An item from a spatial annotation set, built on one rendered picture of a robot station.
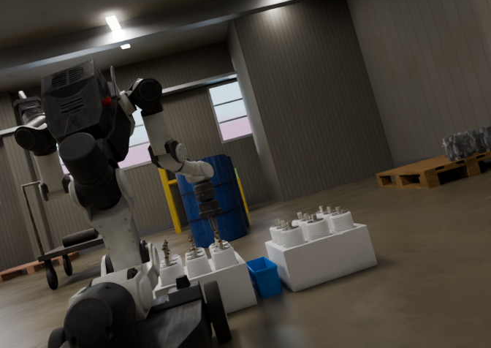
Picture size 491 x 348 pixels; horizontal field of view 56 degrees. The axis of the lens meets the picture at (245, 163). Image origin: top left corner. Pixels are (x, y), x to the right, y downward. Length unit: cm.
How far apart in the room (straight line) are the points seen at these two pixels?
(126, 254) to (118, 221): 13
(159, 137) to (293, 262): 76
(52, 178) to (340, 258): 123
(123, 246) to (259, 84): 577
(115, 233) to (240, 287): 59
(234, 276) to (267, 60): 569
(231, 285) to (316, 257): 38
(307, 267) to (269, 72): 556
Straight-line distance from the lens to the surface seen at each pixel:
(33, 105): 225
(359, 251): 207
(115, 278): 142
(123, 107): 177
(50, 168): 196
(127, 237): 169
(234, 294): 197
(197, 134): 853
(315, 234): 204
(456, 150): 446
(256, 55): 736
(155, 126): 181
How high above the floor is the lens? 52
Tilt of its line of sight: 2 degrees up
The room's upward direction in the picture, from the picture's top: 16 degrees counter-clockwise
